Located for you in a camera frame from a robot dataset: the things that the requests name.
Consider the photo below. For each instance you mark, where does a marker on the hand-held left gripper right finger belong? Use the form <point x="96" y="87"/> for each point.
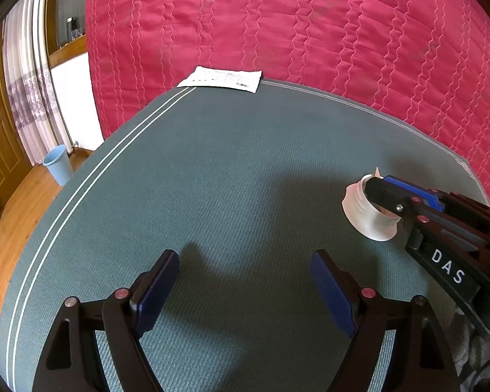
<point x="330" y="294"/>

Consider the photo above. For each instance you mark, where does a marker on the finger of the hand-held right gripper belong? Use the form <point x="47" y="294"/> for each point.
<point x="416" y="192"/>
<point x="388" y="198"/>

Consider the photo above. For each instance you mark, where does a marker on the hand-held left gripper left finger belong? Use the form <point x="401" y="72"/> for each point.
<point x="155" y="294"/>

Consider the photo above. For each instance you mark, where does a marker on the white plastic cup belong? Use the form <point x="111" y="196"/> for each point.
<point x="361" y="208"/>

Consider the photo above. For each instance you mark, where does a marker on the blue waste bin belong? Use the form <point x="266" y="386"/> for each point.
<point x="58" y="165"/>

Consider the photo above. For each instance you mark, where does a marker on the white paper slip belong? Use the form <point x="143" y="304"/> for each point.
<point x="220" y="78"/>

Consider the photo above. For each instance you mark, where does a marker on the red quilted blanket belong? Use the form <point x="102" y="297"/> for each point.
<point x="269" y="20"/>

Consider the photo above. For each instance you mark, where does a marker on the wooden door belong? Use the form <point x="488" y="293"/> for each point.
<point x="0" y="130"/>

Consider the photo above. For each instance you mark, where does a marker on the patterned sheer curtain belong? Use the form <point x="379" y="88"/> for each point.
<point x="32" y="90"/>

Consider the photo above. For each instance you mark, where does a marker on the wooden shelf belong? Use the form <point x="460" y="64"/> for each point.
<point x="71" y="49"/>

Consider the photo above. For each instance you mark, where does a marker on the dark bottle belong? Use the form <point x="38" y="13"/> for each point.
<point x="72" y="28"/>

